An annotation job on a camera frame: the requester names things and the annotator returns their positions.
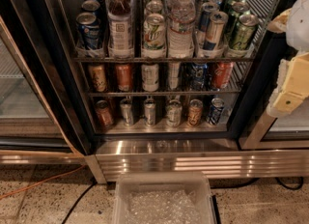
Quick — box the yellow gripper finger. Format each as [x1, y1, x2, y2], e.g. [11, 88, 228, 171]
[267, 9, 292, 34]
[267, 52, 309, 118]

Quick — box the brown drink plastic bottle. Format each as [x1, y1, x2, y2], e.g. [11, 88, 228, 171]
[108, 0, 133, 57]

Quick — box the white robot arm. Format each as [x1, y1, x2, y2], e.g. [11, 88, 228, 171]
[267, 0, 309, 118]

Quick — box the red can middle shelf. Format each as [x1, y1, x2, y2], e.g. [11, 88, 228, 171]
[211, 62, 234, 89]

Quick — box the blue can bottom shelf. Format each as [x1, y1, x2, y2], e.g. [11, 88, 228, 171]
[206, 98, 224, 126]

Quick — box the dark blue can middle shelf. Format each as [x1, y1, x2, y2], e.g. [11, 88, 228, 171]
[189, 63, 208, 91]

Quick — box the front clear water bottle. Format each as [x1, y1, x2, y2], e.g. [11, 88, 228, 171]
[168, 0, 196, 58]

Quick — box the tan can bottom shelf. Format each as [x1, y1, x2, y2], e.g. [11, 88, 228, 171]
[187, 99, 203, 126]

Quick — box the tan can shelf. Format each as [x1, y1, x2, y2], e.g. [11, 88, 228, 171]
[187, 99, 203, 126]
[88, 65, 107, 92]

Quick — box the grey can bottom shelf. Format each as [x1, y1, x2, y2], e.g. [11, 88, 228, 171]
[166, 99, 183, 127]

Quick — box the steel fridge cabinet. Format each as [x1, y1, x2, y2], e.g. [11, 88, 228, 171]
[1, 0, 308, 183]

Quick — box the white can middle shelf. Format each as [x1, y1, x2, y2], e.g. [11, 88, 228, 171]
[141, 64, 159, 92]

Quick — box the silver can shelf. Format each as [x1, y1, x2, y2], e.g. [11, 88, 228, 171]
[144, 98, 156, 126]
[120, 98, 134, 126]

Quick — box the orange can middle shelf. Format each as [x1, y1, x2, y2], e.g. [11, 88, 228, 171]
[116, 64, 132, 92]

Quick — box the tan can middle shelf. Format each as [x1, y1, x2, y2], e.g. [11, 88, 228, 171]
[88, 65, 107, 92]

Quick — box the brown can bottom shelf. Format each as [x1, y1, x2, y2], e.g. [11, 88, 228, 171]
[95, 100, 114, 126]

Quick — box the left fridge glass door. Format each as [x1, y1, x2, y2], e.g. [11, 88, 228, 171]
[0, 17, 85, 164]

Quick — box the front green soda can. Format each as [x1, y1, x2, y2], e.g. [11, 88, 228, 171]
[226, 14, 259, 58]

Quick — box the front silver redbull can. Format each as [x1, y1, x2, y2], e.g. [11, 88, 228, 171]
[203, 11, 228, 51]

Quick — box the front white 7up can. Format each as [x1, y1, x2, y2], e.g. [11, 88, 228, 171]
[142, 14, 166, 58]

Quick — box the clear plastic bin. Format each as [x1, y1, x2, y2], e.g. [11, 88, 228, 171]
[112, 172, 218, 224]

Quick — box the middle blue pepsi can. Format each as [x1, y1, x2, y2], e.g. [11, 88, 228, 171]
[81, 0, 104, 21]

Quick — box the front blue pepsi can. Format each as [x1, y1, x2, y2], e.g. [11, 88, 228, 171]
[76, 12, 103, 58]

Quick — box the black cable right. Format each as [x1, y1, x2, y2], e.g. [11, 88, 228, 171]
[211, 177, 305, 191]

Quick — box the black cable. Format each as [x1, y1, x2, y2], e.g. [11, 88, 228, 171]
[61, 178, 98, 224]
[211, 177, 305, 191]

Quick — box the orange cable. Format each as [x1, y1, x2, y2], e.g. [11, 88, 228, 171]
[0, 18, 87, 201]

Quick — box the black cable left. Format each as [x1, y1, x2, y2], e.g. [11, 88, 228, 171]
[61, 178, 98, 224]

